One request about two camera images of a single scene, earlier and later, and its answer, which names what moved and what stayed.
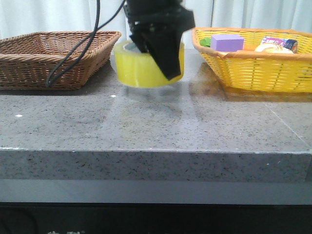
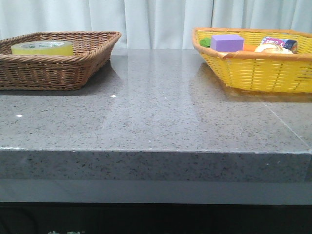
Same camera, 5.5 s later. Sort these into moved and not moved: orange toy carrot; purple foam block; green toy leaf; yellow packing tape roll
Moved: yellow packing tape roll
Not moved: orange toy carrot; purple foam block; green toy leaf
